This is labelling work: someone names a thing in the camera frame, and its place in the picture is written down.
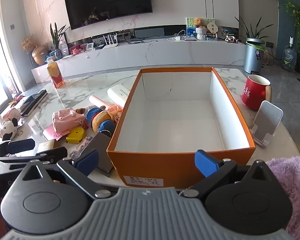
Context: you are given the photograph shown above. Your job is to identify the long-leaved potted plant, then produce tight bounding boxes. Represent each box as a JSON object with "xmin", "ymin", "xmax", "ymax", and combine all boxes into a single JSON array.
[{"xmin": 234, "ymin": 17, "xmax": 273, "ymax": 50}]

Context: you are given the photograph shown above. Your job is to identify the white router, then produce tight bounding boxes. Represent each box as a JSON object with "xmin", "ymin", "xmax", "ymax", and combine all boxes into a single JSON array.
[{"xmin": 103, "ymin": 33, "xmax": 118, "ymax": 49}]

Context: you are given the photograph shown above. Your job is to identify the orange cardboard box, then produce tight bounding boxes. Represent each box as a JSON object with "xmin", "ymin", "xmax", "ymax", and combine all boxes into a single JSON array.
[{"xmin": 107, "ymin": 67, "xmax": 256, "ymax": 189}]

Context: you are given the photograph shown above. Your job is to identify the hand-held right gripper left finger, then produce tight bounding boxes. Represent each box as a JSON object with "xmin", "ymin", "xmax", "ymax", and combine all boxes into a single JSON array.
[{"xmin": 21, "ymin": 149, "xmax": 113, "ymax": 200}]

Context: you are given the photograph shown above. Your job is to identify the pink tube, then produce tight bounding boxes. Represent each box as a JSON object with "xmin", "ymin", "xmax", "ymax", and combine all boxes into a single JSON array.
[{"xmin": 89, "ymin": 95, "xmax": 113, "ymax": 110}]

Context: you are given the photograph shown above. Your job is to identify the yellow tape measure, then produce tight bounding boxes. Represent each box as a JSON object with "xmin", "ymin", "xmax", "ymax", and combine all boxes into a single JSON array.
[{"xmin": 66, "ymin": 127, "xmax": 86, "ymax": 144}]

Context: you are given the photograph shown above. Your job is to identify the green blue painting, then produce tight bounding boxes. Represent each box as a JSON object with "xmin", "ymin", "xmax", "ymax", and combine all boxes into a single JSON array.
[{"xmin": 186, "ymin": 17, "xmax": 216, "ymax": 37}]

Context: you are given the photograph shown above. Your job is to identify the pink cloth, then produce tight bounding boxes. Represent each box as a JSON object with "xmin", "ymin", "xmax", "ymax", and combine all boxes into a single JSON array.
[{"xmin": 52, "ymin": 108, "xmax": 87, "ymax": 133}]

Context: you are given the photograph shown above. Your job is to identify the bear doll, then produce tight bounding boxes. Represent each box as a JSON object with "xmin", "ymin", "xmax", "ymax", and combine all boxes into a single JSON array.
[{"xmin": 76, "ymin": 106, "xmax": 115, "ymax": 133}]

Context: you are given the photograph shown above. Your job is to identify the brown gift box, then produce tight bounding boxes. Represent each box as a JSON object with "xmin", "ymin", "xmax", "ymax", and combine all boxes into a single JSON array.
[{"xmin": 37, "ymin": 139, "xmax": 61, "ymax": 153}]

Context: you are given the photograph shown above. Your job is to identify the black television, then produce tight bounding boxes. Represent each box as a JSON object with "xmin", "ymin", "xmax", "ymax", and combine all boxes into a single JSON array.
[{"xmin": 63, "ymin": 0, "xmax": 153, "ymax": 30}]

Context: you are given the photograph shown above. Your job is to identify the dried flowers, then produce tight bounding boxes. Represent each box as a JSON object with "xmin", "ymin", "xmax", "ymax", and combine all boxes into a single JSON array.
[{"xmin": 20, "ymin": 35, "xmax": 37, "ymax": 53}]

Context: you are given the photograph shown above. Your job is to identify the white marble tv cabinet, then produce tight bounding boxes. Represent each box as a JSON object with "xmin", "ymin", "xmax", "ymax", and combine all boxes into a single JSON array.
[{"xmin": 31, "ymin": 36, "xmax": 248, "ymax": 84}]

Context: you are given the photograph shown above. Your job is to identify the white glasses case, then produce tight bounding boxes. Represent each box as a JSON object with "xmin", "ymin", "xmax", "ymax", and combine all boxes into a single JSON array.
[{"xmin": 107, "ymin": 84, "xmax": 130, "ymax": 108}]

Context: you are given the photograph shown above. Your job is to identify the golden vase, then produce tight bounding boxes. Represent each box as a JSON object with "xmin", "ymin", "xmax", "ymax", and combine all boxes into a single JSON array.
[{"xmin": 32, "ymin": 45, "xmax": 48, "ymax": 66}]

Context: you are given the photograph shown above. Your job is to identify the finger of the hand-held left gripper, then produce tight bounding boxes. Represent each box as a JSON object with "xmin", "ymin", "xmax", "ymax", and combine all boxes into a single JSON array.
[
  {"xmin": 0, "ymin": 147, "xmax": 68, "ymax": 170},
  {"xmin": 0, "ymin": 138, "xmax": 36, "ymax": 157}
]

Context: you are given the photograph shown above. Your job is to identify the brown teddy bear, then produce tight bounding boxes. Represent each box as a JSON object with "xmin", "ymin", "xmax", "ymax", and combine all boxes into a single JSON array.
[{"xmin": 193, "ymin": 17, "xmax": 207, "ymax": 28}]

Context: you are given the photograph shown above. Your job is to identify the person's right forearm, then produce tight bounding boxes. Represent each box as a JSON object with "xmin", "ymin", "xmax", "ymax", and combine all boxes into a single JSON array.
[{"xmin": 266, "ymin": 156, "xmax": 300, "ymax": 240}]

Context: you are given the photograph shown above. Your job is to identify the fan-shaped ornament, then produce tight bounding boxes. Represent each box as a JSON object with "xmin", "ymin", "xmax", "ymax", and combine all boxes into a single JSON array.
[{"xmin": 210, "ymin": 21, "xmax": 219, "ymax": 37}]

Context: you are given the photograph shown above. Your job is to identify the black white cow plush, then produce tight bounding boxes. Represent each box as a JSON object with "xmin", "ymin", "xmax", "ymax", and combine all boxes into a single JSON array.
[{"xmin": 0, "ymin": 117, "xmax": 18, "ymax": 141}]

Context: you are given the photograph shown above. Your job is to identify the patterned pouch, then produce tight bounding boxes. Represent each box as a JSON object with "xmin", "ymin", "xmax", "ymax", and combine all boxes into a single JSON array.
[{"xmin": 67, "ymin": 136, "xmax": 93, "ymax": 159}]

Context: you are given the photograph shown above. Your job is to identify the clear water jug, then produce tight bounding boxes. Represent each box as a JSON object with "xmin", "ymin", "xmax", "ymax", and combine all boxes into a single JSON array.
[{"xmin": 282, "ymin": 37, "xmax": 297, "ymax": 72}]

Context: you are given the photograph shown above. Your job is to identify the red mug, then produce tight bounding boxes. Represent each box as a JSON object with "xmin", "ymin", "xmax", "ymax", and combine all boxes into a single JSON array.
[{"xmin": 241, "ymin": 74, "xmax": 272, "ymax": 111}]

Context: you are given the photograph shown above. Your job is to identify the pink plush toy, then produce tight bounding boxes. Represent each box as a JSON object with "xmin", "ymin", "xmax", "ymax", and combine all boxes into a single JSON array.
[{"xmin": 2, "ymin": 107, "xmax": 22, "ymax": 124}]

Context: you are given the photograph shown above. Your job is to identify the amber tea bottle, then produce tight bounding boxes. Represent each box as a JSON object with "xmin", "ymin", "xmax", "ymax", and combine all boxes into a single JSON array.
[{"xmin": 47, "ymin": 57, "xmax": 65, "ymax": 88}]

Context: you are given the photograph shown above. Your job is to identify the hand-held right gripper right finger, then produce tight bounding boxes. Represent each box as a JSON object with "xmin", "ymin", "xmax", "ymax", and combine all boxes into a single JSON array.
[{"xmin": 181, "ymin": 149, "xmax": 278, "ymax": 200}]

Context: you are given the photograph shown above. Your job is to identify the grey trash can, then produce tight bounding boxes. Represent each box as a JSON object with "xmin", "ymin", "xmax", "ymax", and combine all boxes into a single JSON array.
[{"xmin": 243, "ymin": 38, "xmax": 265, "ymax": 75}]

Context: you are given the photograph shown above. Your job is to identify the red card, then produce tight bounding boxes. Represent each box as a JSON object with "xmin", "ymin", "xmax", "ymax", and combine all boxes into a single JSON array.
[{"xmin": 43, "ymin": 125, "xmax": 65, "ymax": 142}]

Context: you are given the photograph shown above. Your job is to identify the green leafy plant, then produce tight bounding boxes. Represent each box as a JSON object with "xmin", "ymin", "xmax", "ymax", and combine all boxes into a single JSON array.
[{"xmin": 50, "ymin": 22, "xmax": 69, "ymax": 50}]

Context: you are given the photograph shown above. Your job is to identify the beige mini fan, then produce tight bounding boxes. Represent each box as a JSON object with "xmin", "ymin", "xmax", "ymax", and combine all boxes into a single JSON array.
[{"xmin": 261, "ymin": 50, "xmax": 270, "ymax": 67}]

